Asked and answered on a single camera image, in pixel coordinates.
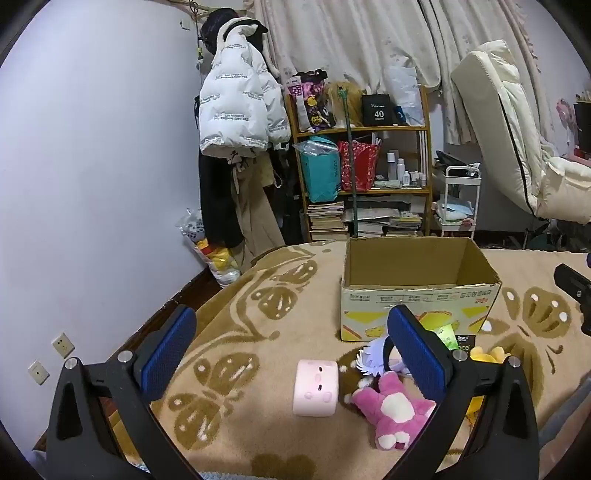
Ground cardboard box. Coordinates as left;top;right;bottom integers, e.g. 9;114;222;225
340;236;503;343

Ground pile of magazines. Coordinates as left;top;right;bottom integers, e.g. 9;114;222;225
344;196;423;238

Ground purple printed bag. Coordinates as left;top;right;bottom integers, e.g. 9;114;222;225
285;70;338;131

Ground stack of books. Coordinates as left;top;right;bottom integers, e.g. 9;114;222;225
307;200;346;241

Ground beige trousers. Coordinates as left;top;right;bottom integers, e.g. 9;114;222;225
228;154;287;268

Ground white trolley cart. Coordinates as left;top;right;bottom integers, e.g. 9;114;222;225
434;164;482;241

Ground white wall socket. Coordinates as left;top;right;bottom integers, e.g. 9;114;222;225
27;360;51;386
52;332;77;358

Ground pink bear plush toy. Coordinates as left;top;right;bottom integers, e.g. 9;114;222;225
351;370;437;452

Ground light blue cloth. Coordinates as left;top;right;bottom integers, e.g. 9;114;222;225
436;198;476;220

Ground clear plastic bag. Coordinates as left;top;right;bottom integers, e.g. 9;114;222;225
293;138;340;158

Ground teal bag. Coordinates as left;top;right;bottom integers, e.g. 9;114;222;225
300;136;342;204

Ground blond wig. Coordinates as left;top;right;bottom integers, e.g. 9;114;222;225
325;82;365;129

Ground pink round object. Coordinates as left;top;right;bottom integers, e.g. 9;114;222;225
556;97;578;125

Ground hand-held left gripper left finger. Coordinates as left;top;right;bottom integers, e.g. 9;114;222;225
46;305;204;480

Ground white plastic bag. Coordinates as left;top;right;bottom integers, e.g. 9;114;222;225
383;65;426;126

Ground white recliner chair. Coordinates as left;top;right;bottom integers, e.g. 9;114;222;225
450;40;591;220

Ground pink roll plush toy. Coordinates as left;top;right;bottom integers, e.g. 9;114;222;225
292;359;340;418

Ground white puffer jacket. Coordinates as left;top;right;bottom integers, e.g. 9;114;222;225
198;18;293;158

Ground black coat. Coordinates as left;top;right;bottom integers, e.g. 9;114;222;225
198;150;245;247

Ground pale floral curtain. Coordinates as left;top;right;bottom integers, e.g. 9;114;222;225
252;0;541;144

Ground black box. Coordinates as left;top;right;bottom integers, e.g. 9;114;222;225
361;93;393;126

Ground black packet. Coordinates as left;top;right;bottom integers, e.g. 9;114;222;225
455;333;476;361

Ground black hooded garment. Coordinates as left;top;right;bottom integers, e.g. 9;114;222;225
201;8;269;56

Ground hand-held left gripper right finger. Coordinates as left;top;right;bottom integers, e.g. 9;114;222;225
387;304;541;480

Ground yellow plush toy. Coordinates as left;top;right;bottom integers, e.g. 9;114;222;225
464;345;511;423

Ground wooden shelf unit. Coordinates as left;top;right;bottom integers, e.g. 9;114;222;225
284;85;435;241

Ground red patterned bag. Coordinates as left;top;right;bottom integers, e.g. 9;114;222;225
337;141;382;192

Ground plastic bag of toys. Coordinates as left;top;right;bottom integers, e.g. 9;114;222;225
175;209;243;287

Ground row of small bottles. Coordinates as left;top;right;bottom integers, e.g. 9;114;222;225
387;150;428;188

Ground purple-haired plush doll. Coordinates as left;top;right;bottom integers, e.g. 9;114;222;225
355;336;409;381

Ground beige patterned rug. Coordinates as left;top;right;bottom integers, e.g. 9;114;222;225
108;237;591;480

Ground green pole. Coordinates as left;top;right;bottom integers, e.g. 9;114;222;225
338;90;362;238

